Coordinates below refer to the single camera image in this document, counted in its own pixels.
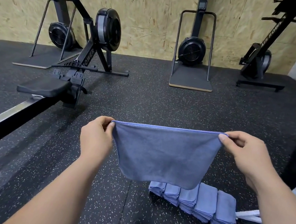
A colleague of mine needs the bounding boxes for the person's left hand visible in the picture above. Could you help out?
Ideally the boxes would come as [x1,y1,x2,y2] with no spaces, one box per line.
[76,113,119,167]

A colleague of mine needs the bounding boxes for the person's right hand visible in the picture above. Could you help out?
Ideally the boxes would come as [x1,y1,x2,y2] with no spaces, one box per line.
[210,128,284,195]

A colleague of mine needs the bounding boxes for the white perforated metal rack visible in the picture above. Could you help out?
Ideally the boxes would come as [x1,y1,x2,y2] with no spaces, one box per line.
[234,165,296,224]

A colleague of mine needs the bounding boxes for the blue towel pile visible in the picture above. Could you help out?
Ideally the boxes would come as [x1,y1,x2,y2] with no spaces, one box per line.
[103,115,228,195]

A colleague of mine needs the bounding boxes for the person's left forearm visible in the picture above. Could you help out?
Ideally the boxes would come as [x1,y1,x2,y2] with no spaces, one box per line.
[4,143,108,224]

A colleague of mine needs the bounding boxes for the black upright exercise machine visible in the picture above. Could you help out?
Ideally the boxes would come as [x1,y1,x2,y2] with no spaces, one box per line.
[235,0,296,96]

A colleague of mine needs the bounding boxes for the black ski trainer grey platform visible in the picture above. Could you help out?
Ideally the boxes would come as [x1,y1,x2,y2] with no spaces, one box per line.
[12,0,91,75]

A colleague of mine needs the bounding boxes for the black ski trainer wooden-edged platform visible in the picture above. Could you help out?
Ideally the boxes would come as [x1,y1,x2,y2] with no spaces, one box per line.
[168,0,227,93]

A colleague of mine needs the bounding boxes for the black rowing machine with rail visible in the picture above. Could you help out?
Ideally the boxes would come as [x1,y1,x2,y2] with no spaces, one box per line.
[0,0,142,189]

